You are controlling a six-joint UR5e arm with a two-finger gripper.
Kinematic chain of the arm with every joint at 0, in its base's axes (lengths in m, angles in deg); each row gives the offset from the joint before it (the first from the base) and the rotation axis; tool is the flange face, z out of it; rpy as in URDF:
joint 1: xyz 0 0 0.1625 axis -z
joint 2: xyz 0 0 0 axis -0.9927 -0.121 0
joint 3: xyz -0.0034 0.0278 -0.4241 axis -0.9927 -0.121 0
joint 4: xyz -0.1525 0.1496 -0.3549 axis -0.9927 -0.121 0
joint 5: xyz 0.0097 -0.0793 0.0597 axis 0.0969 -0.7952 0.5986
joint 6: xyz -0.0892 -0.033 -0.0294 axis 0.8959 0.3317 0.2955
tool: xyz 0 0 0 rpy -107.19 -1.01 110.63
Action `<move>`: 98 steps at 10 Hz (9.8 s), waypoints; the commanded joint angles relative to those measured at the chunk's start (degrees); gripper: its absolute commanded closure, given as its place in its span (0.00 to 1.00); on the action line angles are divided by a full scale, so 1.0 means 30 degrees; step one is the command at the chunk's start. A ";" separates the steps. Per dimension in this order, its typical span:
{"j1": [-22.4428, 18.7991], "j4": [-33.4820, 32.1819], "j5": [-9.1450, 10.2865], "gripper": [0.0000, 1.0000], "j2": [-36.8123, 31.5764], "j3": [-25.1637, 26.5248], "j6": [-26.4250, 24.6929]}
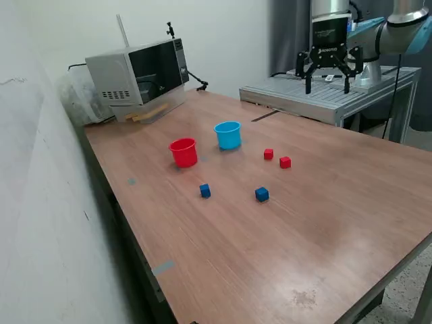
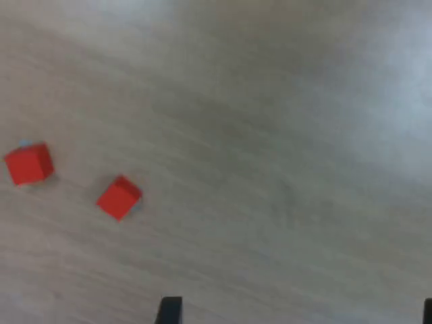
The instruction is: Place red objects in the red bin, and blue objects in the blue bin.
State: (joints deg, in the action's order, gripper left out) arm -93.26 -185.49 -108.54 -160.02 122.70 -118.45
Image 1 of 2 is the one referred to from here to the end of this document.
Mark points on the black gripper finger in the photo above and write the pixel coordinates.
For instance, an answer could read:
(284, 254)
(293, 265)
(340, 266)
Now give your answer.
(354, 69)
(308, 72)

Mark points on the long grey tape strip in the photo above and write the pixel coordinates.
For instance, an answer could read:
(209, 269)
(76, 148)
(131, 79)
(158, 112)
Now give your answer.
(163, 267)

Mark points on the aluminium robot base table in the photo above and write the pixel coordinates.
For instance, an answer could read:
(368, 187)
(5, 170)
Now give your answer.
(287, 96)

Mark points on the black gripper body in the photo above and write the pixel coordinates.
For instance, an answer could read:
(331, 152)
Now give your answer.
(329, 37)

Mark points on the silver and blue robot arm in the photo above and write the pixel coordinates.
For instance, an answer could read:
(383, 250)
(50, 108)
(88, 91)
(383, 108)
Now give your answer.
(395, 37)

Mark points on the thin white rod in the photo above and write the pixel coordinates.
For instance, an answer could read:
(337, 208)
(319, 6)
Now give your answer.
(122, 30)

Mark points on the light wooden stick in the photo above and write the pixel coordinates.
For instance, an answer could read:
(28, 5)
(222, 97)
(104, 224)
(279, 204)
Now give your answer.
(136, 119)
(158, 108)

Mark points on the black camera mount stud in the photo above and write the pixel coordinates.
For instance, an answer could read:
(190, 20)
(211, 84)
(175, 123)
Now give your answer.
(171, 31)

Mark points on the small blue cube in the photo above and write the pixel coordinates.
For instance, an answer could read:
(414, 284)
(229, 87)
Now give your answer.
(262, 195)
(204, 191)

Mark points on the silver microwave oven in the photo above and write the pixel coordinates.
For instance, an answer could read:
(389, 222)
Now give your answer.
(111, 74)

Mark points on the small red cube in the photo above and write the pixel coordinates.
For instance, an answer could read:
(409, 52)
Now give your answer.
(285, 162)
(268, 154)

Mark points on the blue plastic cup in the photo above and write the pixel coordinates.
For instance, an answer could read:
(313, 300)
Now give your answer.
(229, 140)

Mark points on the red plastic cup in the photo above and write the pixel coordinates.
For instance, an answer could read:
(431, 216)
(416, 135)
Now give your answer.
(184, 157)

